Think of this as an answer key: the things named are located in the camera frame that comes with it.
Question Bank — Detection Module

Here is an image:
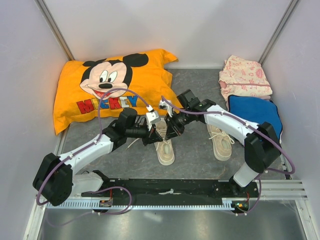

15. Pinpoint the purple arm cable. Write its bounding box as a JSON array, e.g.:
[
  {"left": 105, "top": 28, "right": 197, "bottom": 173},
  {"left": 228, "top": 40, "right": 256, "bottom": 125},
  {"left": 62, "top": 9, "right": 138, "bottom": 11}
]
[
  {"left": 161, "top": 95, "right": 297, "bottom": 217},
  {"left": 36, "top": 87, "right": 155, "bottom": 227}
]

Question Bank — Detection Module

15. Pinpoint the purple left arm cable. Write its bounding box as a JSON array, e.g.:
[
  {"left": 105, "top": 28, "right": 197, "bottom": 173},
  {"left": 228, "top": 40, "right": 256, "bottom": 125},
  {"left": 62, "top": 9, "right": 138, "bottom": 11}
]
[{"left": 36, "top": 87, "right": 155, "bottom": 227}]

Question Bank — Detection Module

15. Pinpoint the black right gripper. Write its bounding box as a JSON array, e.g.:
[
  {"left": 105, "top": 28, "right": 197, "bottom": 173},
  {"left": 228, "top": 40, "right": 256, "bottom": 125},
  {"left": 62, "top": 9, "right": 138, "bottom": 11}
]
[{"left": 164, "top": 107, "right": 193, "bottom": 141}]

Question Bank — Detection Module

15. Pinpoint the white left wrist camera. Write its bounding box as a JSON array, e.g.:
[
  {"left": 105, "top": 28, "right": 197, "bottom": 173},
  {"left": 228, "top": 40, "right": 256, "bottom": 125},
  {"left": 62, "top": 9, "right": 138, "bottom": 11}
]
[{"left": 145, "top": 110, "right": 161, "bottom": 131}]

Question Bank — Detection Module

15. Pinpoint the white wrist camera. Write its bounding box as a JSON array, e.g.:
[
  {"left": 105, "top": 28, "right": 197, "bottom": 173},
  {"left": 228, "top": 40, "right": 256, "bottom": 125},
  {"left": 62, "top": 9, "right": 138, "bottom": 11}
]
[
  {"left": 145, "top": 110, "right": 161, "bottom": 131},
  {"left": 158, "top": 100, "right": 173, "bottom": 117}
]

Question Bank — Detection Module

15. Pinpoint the blue folded cloth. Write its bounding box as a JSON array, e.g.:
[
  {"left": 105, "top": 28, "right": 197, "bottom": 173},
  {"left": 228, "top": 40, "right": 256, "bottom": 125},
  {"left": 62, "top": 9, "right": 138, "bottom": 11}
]
[{"left": 227, "top": 95, "right": 283, "bottom": 143}]

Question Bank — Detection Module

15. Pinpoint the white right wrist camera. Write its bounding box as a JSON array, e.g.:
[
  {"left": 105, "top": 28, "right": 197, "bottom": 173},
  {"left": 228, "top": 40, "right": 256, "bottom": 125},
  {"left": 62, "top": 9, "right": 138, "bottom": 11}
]
[{"left": 158, "top": 100, "right": 173, "bottom": 117}]

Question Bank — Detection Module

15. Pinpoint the beige lace shoe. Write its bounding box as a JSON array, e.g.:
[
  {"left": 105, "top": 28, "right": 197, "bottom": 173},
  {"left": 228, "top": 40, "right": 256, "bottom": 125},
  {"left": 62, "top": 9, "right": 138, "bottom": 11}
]
[
  {"left": 206, "top": 124, "right": 235, "bottom": 162},
  {"left": 154, "top": 118, "right": 175, "bottom": 166}
]

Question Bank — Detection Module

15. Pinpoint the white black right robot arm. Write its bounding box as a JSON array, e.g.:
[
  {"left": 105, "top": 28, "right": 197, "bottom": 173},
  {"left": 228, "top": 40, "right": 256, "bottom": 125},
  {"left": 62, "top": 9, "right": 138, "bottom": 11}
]
[{"left": 159, "top": 89, "right": 281, "bottom": 197}]

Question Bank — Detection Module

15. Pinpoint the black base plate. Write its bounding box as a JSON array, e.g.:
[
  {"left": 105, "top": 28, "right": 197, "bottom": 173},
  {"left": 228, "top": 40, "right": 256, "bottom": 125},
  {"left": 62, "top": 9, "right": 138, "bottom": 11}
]
[{"left": 81, "top": 177, "right": 258, "bottom": 201}]

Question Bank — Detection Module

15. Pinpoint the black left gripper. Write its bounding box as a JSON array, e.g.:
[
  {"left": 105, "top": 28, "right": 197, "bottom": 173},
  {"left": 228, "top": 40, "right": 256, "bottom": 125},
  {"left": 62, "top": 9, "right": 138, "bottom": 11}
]
[{"left": 126, "top": 122, "right": 163, "bottom": 147}]

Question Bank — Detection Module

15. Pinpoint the orange Mickey Mouse pillow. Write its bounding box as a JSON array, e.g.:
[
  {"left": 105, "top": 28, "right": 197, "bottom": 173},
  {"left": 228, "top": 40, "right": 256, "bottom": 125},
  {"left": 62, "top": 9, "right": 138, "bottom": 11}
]
[{"left": 53, "top": 49, "right": 181, "bottom": 134}]

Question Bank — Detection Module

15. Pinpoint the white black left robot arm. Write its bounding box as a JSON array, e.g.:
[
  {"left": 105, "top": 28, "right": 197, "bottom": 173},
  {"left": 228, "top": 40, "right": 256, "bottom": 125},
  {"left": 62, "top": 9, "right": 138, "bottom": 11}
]
[{"left": 32, "top": 108, "right": 163, "bottom": 206}]

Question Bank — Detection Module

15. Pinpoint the pink patterned folded garment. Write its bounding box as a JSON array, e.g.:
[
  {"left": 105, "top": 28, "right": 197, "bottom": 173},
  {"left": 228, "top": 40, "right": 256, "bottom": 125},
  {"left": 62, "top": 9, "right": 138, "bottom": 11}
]
[{"left": 218, "top": 55, "right": 273, "bottom": 101}]

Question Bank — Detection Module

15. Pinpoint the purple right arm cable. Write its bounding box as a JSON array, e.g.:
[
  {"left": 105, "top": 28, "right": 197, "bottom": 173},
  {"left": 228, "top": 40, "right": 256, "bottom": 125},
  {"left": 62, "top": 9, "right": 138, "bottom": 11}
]
[{"left": 161, "top": 95, "right": 297, "bottom": 217}]

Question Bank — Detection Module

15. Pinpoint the grey slotted cable duct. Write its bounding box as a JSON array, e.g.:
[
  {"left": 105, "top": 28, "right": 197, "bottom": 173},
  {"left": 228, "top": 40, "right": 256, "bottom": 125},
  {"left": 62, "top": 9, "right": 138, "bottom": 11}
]
[{"left": 46, "top": 198, "right": 234, "bottom": 211}]

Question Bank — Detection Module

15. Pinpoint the aluminium frame rail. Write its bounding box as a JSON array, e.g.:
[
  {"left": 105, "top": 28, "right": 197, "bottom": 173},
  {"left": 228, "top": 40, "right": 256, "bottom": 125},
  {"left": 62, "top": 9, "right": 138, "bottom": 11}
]
[{"left": 34, "top": 178, "right": 309, "bottom": 200}]

